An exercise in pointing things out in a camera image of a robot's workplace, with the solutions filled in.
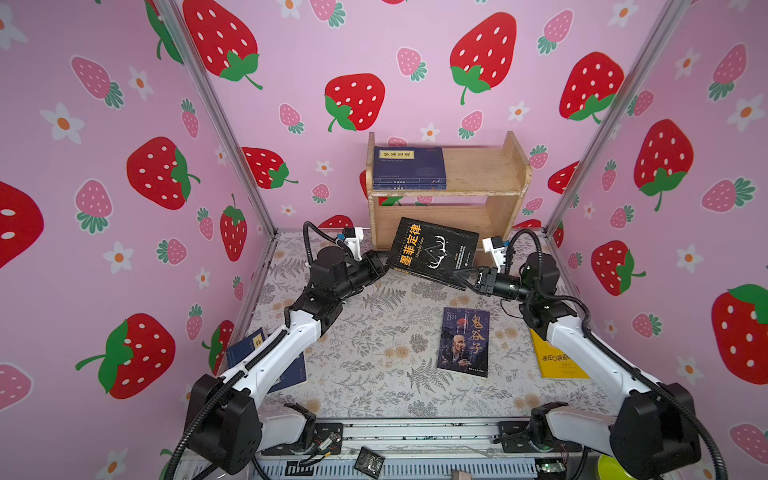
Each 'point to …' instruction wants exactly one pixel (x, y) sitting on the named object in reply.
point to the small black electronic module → (369, 462)
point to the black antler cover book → (434, 252)
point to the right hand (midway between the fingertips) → (453, 276)
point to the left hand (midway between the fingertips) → (399, 254)
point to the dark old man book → (464, 340)
